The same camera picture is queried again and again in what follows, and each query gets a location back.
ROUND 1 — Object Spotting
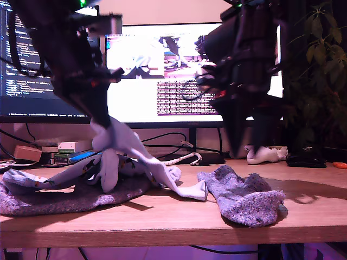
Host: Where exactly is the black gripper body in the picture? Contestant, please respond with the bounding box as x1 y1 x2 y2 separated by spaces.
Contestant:
37 35 125 94
213 63 285 109

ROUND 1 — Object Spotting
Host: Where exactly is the light blue toucan sock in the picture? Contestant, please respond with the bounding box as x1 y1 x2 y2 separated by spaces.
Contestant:
116 155 163 187
2 157 104 194

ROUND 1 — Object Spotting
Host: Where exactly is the grey fuzzy sock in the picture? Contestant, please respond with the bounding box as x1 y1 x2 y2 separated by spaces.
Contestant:
0 175 152 217
197 164 287 228

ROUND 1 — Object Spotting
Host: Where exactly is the white game controller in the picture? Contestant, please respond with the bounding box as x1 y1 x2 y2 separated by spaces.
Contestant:
245 145 288 165

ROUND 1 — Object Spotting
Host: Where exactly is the bright white computer monitor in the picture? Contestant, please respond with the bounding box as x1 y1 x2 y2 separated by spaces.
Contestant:
105 21 285 166

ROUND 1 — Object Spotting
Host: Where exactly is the white box green label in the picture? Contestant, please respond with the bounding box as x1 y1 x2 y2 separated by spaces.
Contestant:
57 141 95 154

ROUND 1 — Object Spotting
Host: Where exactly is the grey fuzzy cloth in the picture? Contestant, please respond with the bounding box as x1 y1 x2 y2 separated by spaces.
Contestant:
34 136 72 147

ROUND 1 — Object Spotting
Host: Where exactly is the blue pouch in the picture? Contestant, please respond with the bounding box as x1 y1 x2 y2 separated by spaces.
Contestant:
69 151 103 164

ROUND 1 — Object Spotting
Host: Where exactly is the dark code computer monitor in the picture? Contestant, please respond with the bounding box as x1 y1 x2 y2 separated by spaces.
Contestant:
0 0 104 125

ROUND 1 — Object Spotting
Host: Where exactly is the black case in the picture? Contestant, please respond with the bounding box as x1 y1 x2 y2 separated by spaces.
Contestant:
286 152 327 169

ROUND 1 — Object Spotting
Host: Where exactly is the green white small box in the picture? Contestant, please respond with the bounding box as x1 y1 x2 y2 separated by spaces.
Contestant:
40 152 72 165

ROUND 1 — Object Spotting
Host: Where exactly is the green leafy house plant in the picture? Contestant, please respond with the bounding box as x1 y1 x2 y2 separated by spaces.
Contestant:
281 1 347 158

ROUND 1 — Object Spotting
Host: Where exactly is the black upright monitor cable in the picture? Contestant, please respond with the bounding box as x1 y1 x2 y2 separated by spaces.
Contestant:
216 128 223 155

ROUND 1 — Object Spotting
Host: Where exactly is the pale camera box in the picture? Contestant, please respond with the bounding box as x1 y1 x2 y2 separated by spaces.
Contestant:
78 13 123 36
194 64 216 85

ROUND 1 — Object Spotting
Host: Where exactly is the black looping desk cable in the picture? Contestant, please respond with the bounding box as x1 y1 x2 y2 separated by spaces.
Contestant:
140 132 188 157

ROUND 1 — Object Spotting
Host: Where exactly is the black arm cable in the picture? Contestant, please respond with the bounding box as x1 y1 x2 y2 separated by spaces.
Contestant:
7 10 55 79

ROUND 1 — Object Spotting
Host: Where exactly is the white braided cable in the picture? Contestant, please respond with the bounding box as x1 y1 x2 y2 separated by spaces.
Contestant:
162 152 203 166

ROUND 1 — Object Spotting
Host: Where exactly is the long black desk cable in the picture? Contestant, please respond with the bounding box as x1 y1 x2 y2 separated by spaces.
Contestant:
69 142 223 164

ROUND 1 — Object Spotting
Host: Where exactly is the black cable under table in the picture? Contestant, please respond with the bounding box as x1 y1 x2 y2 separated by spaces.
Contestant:
189 245 258 255

